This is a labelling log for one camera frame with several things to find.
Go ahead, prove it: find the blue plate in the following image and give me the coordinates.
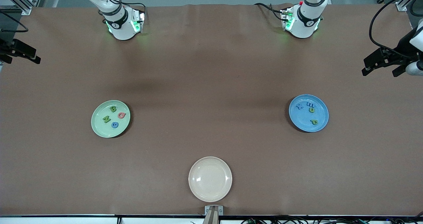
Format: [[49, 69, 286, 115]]
[[288, 94, 329, 132]]

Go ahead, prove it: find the light green plate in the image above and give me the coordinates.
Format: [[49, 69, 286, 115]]
[[91, 100, 131, 138]]

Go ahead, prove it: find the brown table mat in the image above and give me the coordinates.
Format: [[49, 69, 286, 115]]
[[0, 3, 423, 217]]

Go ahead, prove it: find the beige plate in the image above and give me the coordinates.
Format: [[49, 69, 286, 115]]
[[188, 156, 233, 203]]

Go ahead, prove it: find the black base cable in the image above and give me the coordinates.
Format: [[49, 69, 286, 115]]
[[254, 2, 285, 21]]

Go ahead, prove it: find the black cable bundle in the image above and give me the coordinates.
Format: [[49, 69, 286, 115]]
[[240, 215, 423, 224]]

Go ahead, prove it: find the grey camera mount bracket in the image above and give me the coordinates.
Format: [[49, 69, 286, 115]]
[[203, 205, 224, 224]]

